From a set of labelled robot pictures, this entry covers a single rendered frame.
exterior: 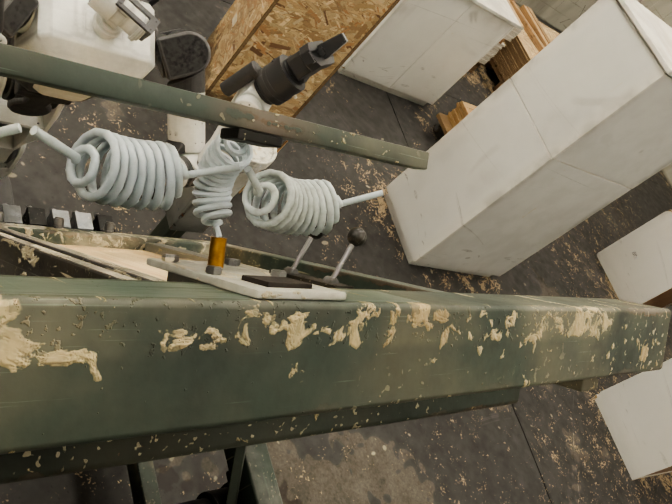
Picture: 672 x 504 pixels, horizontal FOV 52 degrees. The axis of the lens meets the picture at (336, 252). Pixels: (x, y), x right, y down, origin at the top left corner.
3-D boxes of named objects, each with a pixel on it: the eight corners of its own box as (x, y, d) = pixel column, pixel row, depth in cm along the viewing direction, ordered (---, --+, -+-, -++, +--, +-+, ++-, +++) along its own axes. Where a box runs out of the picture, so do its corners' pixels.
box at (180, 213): (193, 203, 218) (222, 170, 207) (202, 235, 213) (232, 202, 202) (159, 199, 210) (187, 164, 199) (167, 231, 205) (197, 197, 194)
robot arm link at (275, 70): (342, 71, 151) (300, 98, 157) (320, 32, 150) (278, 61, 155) (324, 76, 140) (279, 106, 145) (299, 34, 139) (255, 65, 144)
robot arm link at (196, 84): (162, 87, 170) (161, 29, 165) (199, 88, 173) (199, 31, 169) (170, 92, 159) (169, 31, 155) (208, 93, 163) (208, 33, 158)
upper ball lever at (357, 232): (326, 290, 131) (359, 233, 135) (340, 294, 128) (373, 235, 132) (315, 280, 128) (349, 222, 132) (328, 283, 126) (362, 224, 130)
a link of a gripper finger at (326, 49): (349, 43, 143) (325, 59, 145) (341, 30, 142) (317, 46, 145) (346, 44, 141) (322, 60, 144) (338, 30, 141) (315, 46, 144)
